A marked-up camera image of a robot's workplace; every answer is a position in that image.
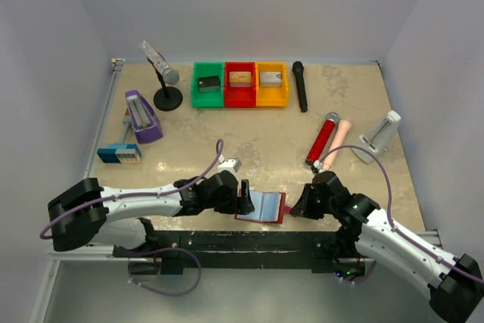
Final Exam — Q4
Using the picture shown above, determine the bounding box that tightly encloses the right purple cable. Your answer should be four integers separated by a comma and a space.
320, 144, 484, 284

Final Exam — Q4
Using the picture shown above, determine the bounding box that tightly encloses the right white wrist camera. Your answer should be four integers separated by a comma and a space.
311, 160, 326, 175

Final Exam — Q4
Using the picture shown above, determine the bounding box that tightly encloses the yellow plastic bin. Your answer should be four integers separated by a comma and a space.
256, 61, 290, 108

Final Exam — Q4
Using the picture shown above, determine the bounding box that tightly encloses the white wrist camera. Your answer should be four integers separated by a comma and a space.
311, 160, 326, 175
217, 156, 242, 176

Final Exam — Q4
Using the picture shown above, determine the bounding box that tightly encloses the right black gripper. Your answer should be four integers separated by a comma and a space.
290, 182, 336, 219

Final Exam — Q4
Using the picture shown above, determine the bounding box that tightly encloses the red plastic bin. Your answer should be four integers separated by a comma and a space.
224, 62, 256, 108

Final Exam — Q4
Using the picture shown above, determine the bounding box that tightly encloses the silver card in yellow bin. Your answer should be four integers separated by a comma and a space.
259, 71, 283, 88

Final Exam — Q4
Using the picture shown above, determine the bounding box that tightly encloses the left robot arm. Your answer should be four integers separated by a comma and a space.
41, 170, 255, 256

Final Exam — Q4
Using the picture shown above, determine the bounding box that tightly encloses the red microphone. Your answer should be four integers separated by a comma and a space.
306, 112, 340, 166

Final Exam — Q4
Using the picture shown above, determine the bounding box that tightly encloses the green plastic bin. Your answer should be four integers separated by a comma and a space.
191, 62, 225, 108

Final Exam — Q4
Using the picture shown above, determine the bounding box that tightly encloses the blue grey block toy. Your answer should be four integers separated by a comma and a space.
96, 108, 144, 167

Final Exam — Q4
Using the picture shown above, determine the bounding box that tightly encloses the glitter silver microphone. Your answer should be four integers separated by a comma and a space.
140, 40, 179, 85

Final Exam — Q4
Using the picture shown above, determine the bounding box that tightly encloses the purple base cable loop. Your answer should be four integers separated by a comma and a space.
127, 247, 202, 297

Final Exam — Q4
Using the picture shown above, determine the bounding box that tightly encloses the black card in green bin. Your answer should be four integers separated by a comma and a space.
197, 76, 221, 93

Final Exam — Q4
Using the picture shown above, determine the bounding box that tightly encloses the pink microphone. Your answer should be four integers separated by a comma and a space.
322, 120, 352, 170

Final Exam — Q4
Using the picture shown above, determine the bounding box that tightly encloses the aluminium frame rail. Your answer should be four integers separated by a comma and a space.
28, 58, 126, 323

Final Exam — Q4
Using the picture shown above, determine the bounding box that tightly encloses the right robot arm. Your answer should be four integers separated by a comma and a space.
290, 171, 483, 322

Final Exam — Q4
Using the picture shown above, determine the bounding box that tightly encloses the white metronome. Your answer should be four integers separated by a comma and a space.
351, 110, 401, 164

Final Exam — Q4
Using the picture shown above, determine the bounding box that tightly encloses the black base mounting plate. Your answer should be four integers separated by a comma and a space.
113, 231, 366, 280

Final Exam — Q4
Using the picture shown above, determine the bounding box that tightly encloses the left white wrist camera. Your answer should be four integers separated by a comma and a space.
217, 156, 242, 176

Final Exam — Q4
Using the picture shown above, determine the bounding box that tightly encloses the black microphone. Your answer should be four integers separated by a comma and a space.
292, 61, 308, 113

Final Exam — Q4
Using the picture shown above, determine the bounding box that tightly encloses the black microphone stand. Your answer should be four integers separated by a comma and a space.
147, 58, 183, 111

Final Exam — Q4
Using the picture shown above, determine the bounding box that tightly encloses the tan card in red bin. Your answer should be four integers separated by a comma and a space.
228, 71, 252, 88

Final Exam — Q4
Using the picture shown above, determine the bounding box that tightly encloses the red leather card holder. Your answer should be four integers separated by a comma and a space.
234, 191, 291, 225

